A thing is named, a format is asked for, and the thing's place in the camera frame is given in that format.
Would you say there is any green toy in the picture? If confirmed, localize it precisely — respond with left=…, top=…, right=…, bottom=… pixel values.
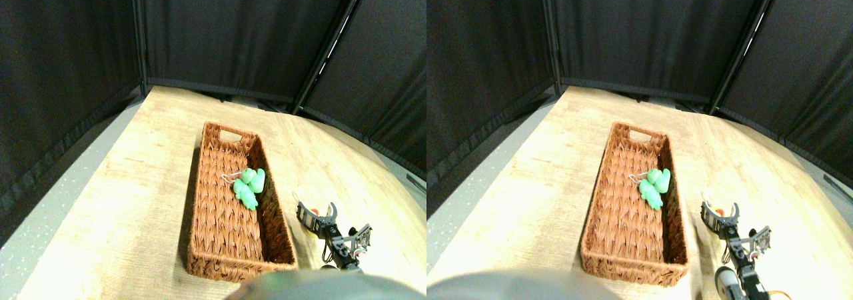
left=648, top=168, right=672, bottom=194
left=221, top=173, right=259, bottom=211
left=630, top=173, right=665, bottom=211
left=241, top=168, right=267, bottom=194

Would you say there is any black curtain stand pole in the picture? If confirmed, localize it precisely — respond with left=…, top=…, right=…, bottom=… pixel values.
left=131, top=0, right=150, bottom=99
left=706, top=0, right=782, bottom=115
left=541, top=0, right=564, bottom=99
left=290, top=0, right=371, bottom=114

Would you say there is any brown wicker basket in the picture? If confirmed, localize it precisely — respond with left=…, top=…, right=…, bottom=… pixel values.
left=580, top=122, right=690, bottom=287
left=185, top=121, right=299, bottom=283

